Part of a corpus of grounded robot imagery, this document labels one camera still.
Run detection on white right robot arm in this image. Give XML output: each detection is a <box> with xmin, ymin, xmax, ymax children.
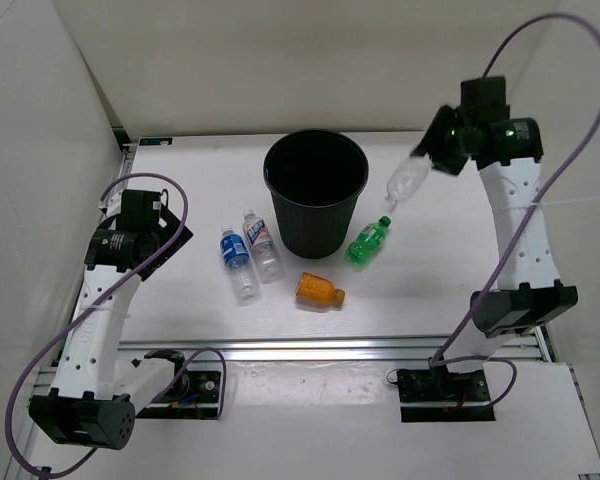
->
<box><xmin>412</xmin><ymin>76</ymin><xmax>578</xmax><ymax>400</ymax></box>

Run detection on aluminium left side rail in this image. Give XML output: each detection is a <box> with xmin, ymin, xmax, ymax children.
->
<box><xmin>112</xmin><ymin>126</ymin><xmax>137</xmax><ymax>180</ymax></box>

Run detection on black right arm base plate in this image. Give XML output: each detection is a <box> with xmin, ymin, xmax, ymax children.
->
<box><xmin>395</xmin><ymin>367</ymin><xmax>496</xmax><ymax>423</ymax></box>

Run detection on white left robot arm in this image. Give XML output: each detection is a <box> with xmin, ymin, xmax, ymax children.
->
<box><xmin>29</xmin><ymin>190</ymin><xmax>192</xmax><ymax>450</ymax></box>

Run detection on green soda bottle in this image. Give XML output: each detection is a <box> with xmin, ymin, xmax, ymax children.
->
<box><xmin>346</xmin><ymin>216</ymin><xmax>391</xmax><ymax>267</ymax></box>

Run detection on black plastic waste bin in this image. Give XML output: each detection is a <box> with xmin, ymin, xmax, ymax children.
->
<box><xmin>263</xmin><ymin>129</ymin><xmax>369</xmax><ymax>259</ymax></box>

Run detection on orange juice bottle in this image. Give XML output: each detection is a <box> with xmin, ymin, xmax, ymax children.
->
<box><xmin>295</xmin><ymin>272</ymin><xmax>346</xmax><ymax>311</ymax></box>

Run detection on clear unlabelled plastic bottle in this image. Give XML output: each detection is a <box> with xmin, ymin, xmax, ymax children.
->
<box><xmin>384</xmin><ymin>157</ymin><xmax>431</xmax><ymax>213</ymax></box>

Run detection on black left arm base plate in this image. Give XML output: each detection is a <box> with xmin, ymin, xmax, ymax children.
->
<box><xmin>136</xmin><ymin>371</ymin><xmax>223</xmax><ymax>420</ymax></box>

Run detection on white orange label bottle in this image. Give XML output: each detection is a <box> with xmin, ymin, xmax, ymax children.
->
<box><xmin>242</xmin><ymin>210</ymin><xmax>284</xmax><ymax>284</ymax></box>

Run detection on blue label water bottle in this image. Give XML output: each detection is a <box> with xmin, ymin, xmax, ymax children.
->
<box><xmin>220</xmin><ymin>227</ymin><xmax>260</xmax><ymax>304</ymax></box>

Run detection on aluminium front table rail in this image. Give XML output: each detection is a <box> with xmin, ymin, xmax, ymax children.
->
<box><xmin>119</xmin><ymin>337</ymin><xmax>541</xmax><ymax>363</ymax></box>

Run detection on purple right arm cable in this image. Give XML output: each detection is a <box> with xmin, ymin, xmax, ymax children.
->
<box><xmin>427</xmin><ymin>12</ymin><xmax>600</xmax><ymax>414</ymax></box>

